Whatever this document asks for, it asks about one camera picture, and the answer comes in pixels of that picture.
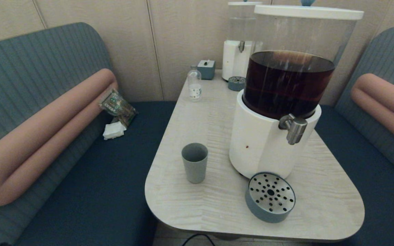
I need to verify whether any grey-blue plastic cup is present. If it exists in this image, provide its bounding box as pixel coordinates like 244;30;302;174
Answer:
182;143;208;184

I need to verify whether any clear plastic bottle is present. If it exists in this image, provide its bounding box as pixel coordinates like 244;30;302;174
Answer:
187;65;202;102

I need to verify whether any small blue tissue box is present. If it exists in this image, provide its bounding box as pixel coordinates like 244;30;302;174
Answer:
197;60;215;80

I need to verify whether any small blue drip tray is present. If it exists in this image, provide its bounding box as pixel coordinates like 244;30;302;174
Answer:
228;76;246;92

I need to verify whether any large tea drink dispenser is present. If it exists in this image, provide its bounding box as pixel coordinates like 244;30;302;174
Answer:
229;5;364;180

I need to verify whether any small water drink dispenser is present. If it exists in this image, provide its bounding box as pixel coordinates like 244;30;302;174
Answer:
222;1;263;82

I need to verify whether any green snack packet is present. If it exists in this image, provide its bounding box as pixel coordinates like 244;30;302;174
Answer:
99;88;138;128

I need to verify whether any white folded napkin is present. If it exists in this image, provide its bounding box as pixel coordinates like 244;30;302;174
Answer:
103;121;127;140

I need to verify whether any large blue drip tray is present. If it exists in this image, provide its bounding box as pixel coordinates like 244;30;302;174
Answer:
245;172;296;223

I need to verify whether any small white dispenser lid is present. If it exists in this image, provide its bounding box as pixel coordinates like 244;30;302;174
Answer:
228;0;262;6

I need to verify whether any large white dispenser lid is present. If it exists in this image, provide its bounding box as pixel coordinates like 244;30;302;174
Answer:
254;0;364;20

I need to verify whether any black floor cable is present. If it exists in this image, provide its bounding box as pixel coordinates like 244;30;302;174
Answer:
182;234;215;246

